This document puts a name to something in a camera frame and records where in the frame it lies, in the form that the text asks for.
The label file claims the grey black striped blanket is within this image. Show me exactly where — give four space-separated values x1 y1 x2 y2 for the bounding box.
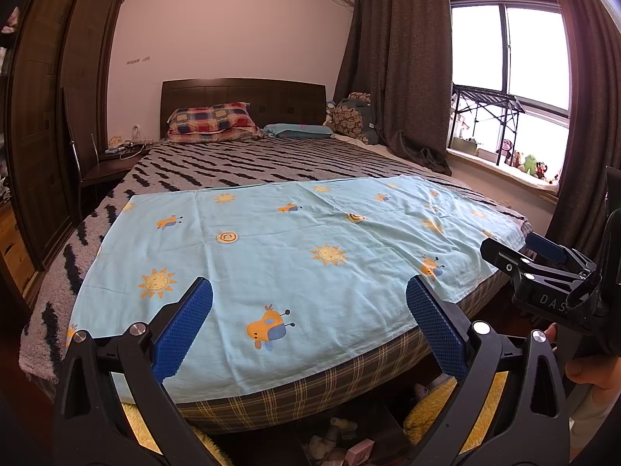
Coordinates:
19 136 529 379

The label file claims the pale green box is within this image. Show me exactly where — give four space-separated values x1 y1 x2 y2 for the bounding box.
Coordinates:
450 137 482 157

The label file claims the person's right hand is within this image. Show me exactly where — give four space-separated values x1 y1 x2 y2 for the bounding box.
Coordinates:
543 323 621 392

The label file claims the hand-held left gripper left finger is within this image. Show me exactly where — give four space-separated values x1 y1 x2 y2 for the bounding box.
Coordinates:
52 276 224 466

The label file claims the black metal rack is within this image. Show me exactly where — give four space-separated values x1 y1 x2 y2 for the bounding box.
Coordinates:
449 83 527 170

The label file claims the dark wooden chair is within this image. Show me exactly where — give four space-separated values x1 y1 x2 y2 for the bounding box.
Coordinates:
61 86 146 214

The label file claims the light blue printed sheet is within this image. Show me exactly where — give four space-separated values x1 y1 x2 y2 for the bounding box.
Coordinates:
65 175 527 403

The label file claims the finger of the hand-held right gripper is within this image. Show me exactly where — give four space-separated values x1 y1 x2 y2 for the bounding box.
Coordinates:
480 238 601 298
525 231 598 271

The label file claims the monkey plush toy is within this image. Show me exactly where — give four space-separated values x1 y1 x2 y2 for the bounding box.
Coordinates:
496 139 517 167

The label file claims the bedside table with cables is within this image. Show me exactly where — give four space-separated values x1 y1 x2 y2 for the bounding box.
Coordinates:
104 137 156 161

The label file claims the plaid pillow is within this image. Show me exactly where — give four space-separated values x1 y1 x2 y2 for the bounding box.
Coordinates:
166 102 263 144

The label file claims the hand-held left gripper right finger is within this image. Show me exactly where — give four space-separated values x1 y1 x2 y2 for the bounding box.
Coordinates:
406 275 571 466

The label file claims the teal pillow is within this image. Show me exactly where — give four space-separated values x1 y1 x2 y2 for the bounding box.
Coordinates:
262 123 335 139

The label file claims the person's beige trouser leg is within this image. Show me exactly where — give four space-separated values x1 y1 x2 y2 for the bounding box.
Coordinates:
569 388 619 450

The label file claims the dark wooden bed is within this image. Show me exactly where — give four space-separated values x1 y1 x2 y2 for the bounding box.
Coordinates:
19 78 532 435

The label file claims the dark wooden wardrobe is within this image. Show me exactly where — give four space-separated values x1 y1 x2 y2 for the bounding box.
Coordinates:
0 0 124 302

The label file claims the dark brown bin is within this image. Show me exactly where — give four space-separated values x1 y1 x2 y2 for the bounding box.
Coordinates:
298 405 418 466

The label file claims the window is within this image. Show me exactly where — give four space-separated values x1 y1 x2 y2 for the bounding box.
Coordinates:
450 4 571 180

